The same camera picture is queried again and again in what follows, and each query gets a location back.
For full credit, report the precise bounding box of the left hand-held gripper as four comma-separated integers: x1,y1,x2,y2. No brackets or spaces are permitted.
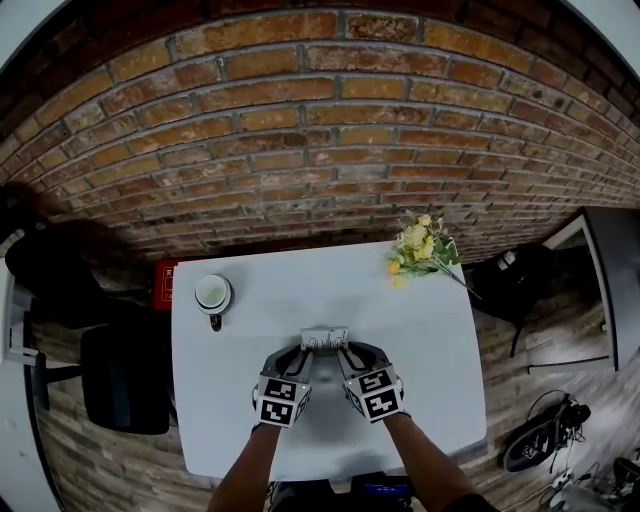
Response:
251,346,315,430

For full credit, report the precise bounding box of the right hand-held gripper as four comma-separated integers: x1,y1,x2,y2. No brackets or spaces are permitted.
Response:
336,342,405,425

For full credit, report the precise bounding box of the person's right forearm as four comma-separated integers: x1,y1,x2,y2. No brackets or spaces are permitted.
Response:
382,412,481,512

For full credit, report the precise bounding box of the person's left forearm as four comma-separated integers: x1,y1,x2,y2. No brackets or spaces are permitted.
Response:
207,422,284,512

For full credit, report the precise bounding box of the white square table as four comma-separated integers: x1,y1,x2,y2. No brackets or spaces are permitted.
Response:
170,240,489,484

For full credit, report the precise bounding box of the brown and white mug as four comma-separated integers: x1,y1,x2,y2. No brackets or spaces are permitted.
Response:
193,273,234,333

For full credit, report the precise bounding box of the yellow flower bouquet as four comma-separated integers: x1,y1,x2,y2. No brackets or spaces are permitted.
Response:
384,212,484,301

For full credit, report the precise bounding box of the person's dark clothing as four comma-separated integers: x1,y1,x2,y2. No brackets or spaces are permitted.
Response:
269,478,351,512

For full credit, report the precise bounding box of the black chest-mounted device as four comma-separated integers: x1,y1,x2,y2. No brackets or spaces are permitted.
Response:
349,472,414,512

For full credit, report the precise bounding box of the red metal box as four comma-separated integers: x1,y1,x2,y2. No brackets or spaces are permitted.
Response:
152,259,180,312

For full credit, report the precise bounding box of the black office chair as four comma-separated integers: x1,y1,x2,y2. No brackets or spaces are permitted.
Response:
4,227,171,436

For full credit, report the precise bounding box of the black backpack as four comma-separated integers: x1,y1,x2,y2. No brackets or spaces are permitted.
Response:
472,244,556,359

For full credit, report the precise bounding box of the black open bag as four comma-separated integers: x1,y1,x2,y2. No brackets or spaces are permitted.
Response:
502,389,592,474

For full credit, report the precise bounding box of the dark grey table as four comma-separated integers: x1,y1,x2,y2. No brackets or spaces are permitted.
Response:
542,207,640,374

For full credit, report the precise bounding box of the small white table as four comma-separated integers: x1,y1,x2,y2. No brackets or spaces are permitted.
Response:
0,259,51,411

